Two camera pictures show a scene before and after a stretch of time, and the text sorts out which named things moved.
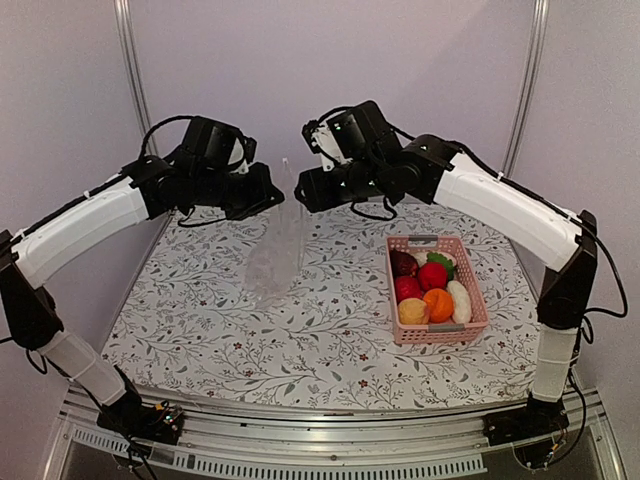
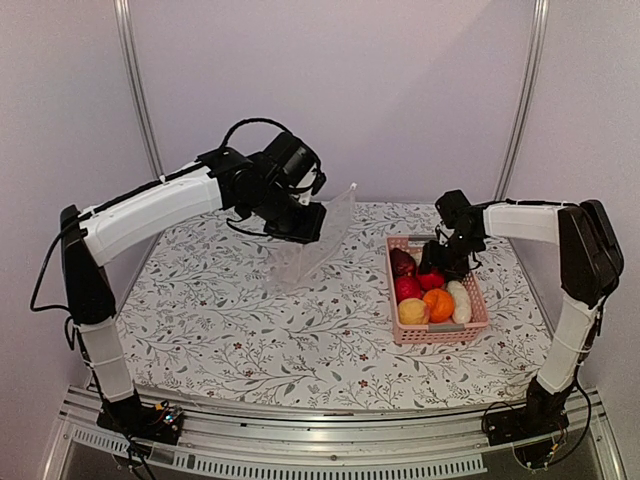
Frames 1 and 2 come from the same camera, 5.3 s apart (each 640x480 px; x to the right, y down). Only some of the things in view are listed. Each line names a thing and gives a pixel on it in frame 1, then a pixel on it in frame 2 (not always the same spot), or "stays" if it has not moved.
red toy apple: x=407 y=287 stays
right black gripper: x=317 y=196 to x=431 y=258
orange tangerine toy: x=439 y=304 stays
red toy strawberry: x=432 y=275 stays
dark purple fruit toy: x=403 y=264 stays
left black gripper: x=265 y=190 to x=309 y=232
